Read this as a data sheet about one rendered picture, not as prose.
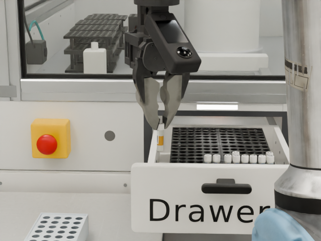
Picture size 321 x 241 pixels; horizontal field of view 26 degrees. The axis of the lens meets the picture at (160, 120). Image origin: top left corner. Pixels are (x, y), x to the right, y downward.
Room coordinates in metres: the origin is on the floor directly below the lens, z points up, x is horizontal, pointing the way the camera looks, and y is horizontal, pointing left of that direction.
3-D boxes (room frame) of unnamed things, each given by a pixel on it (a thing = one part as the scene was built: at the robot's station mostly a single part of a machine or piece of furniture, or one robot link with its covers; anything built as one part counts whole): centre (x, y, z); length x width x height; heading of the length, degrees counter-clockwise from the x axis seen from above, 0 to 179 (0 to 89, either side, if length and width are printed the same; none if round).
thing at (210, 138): (1.21, -0.11, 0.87); 0.22 x 0.18 x 0.06; 178
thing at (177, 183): (1.01, -0.10, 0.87); 0.29 x 0.02 x 0.11; 88
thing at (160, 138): (1.08, 0.00, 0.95); 0.01 x 0.01 x 0.05
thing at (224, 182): (0.98, -0.10, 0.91); 0.07 x 0.04 x 0.01; 88
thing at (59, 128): (1.32, 0.22, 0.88); 0.07 x 0.05 x 0.07; 88
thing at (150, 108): (1.09, 0.03, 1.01); 0.06 x 0.03 x 0.09; 25
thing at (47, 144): (1.29, 0.22, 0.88); 0.04 x 0.03 x 0.04; 88
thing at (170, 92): (1.11, -0.01, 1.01); 0.06 x 0.03 x 0.09; 25
